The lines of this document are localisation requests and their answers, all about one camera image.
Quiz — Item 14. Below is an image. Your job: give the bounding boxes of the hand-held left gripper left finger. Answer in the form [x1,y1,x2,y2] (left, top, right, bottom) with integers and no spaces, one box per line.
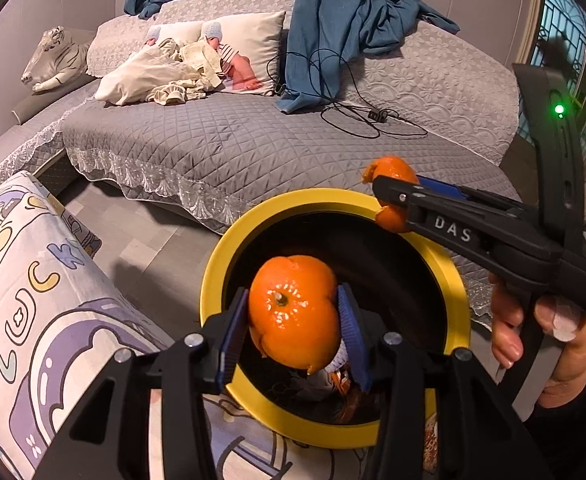
[33,287,251,480]

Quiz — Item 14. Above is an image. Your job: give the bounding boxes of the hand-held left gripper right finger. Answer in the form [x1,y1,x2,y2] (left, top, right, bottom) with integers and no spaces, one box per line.
[335,282,556,480]

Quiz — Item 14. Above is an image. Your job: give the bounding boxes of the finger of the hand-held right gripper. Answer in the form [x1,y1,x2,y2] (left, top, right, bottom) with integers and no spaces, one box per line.
[371,174,500,269]
[415,176,538,231]

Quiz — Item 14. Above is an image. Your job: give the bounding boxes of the white foam fruit net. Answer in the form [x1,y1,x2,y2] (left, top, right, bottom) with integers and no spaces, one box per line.
[318,340,350,373]

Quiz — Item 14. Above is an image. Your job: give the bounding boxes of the small orange peel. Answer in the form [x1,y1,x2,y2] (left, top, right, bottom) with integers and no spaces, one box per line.
[363,156,420,233]

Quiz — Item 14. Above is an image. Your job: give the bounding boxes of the orange foil snack wrapper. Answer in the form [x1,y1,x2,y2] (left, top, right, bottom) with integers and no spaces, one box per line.
[333,367,369,423]

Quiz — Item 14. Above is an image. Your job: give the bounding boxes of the whole orange tangerine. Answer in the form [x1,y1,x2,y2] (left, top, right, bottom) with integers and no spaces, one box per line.
[248,255,343,375]

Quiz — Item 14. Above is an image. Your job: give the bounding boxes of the yellow rimmed black trash bin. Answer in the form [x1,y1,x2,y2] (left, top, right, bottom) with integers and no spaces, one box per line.
[199,187,472,449]

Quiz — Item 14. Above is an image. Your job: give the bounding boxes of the person's right forearm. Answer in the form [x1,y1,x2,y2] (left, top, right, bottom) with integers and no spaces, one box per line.
[523,355,586,480]

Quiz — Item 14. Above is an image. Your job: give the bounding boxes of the person's right hand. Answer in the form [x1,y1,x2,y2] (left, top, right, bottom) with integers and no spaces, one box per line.
[490,279,586,407]

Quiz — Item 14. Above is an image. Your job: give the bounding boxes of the patterned glass door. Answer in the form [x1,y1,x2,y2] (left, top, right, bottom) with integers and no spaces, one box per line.
[515,0,586,176]

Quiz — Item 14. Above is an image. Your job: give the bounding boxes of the grey quilted sofa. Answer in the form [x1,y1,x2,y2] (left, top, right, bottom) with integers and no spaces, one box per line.
[0,0,524,321]

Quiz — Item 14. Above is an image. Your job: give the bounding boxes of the cartoon printed blanket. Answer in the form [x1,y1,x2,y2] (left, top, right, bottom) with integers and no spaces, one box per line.
[0,170,439,480]

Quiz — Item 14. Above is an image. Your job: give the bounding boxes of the long blue curtain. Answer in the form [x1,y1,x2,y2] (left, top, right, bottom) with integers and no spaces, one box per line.
[275,0,461,115]

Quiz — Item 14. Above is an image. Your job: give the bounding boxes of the large baby print pillow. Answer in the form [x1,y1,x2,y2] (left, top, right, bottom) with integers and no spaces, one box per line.
[200,10,286,97]

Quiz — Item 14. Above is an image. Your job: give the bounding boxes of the cream clothes pile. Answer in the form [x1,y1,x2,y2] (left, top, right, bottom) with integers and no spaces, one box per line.
[94,37,224,107]

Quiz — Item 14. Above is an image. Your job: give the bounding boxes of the small baby print pillow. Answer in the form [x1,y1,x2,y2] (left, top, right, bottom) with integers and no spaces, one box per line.
[143,22,209,48]

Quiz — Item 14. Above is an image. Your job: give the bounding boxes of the grey bolster pillow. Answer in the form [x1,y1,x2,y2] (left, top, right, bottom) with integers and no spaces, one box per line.
[12,92,69,126]

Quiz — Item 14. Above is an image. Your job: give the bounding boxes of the white tiger plush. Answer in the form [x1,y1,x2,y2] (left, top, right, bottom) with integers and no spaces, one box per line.
[20,26,94,93]

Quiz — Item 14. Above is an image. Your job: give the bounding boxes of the black charger cable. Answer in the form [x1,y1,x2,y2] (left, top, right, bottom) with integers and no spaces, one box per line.
[265,49,429,140]

